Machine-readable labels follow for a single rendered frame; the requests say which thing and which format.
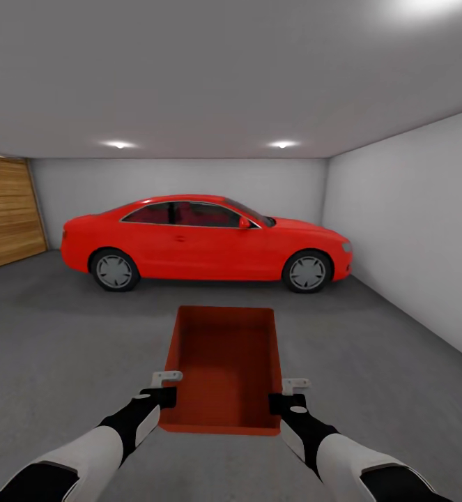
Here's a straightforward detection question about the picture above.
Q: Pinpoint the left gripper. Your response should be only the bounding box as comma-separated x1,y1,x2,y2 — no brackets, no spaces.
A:
140,387,177,410

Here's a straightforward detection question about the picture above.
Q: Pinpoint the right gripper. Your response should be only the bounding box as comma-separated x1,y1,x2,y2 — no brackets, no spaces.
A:
268,393,307,415

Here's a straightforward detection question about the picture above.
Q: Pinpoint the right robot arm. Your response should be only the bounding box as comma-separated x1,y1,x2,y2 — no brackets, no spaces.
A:
268,378,454,502

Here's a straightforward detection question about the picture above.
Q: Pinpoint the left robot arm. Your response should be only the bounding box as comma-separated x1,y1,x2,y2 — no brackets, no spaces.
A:
0,370,183,502

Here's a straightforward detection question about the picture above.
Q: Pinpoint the storage box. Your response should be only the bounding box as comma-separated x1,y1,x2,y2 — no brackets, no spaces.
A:
157,305,283,436

